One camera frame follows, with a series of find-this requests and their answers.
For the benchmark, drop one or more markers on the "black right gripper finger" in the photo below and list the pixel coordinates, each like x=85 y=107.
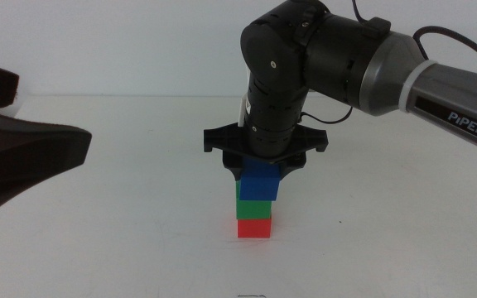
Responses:
x=290 y=163
x=233 y=165

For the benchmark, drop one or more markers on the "blue cube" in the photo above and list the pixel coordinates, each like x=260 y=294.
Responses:
x=259 y=184

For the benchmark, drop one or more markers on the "green cube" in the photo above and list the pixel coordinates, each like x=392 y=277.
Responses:
x=253 y=210

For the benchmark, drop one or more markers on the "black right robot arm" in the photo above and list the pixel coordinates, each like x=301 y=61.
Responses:
x=387 y=62

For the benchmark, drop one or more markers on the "red cube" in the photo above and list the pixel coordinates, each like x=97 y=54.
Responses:
x=254 y=228

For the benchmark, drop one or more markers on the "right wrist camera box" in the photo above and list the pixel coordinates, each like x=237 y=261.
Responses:
x=244 y=109

